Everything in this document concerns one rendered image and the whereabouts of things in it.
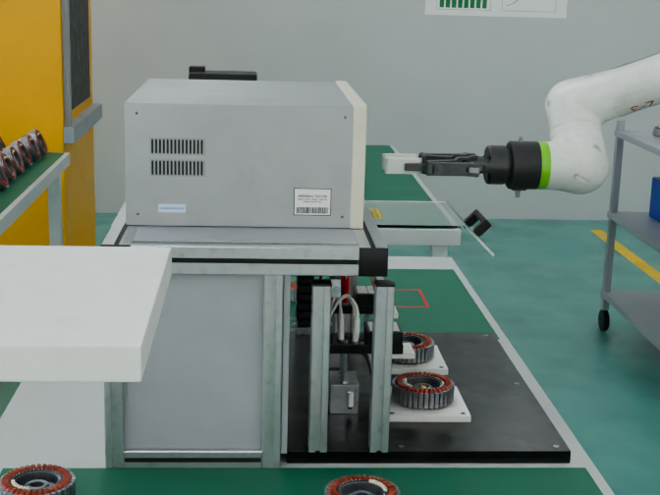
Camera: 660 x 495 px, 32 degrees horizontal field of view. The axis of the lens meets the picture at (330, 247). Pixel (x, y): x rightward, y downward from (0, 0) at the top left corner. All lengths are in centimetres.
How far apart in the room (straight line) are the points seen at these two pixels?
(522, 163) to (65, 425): 96
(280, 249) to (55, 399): 62
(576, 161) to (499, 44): 525
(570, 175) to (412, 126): 521
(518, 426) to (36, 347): 117
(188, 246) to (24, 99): 382
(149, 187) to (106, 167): 553
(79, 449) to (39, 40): 371
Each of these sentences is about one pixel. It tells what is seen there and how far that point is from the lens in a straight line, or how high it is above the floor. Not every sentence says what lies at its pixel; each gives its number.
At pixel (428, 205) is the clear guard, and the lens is 237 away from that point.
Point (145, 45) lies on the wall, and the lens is 729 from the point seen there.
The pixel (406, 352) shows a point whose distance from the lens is 203.
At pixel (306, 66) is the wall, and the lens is 728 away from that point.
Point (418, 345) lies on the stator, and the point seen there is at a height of 82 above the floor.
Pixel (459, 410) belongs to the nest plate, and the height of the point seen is 78.
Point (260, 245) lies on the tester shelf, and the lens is 177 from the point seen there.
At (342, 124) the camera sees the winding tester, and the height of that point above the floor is 129.
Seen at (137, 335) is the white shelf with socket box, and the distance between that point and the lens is 104.
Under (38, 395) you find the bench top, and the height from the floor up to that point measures 75.
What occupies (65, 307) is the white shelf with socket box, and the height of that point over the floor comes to 121.
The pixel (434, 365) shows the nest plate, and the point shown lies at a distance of 227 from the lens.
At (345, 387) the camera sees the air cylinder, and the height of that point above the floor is 82.
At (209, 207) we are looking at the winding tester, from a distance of 188.
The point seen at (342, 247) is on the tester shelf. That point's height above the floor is 112.
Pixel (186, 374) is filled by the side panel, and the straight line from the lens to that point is 183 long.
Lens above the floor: 152
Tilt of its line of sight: 13 degrees down
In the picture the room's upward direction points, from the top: 2 degrees clockwise
